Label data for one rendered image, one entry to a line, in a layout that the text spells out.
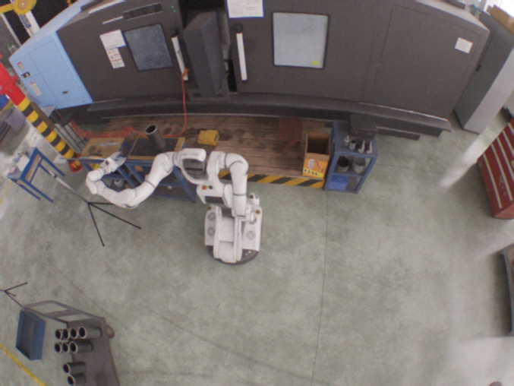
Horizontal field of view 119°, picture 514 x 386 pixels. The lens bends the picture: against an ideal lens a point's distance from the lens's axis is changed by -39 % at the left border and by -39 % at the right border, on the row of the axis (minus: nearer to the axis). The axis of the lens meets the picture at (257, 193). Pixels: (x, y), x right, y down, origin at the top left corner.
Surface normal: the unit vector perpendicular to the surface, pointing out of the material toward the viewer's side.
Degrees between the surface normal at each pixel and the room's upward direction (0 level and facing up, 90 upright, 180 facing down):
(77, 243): 0
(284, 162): 0
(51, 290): 0
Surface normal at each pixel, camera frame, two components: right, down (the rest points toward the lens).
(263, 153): -0.07, -0.47
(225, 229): -0.11, -0.09
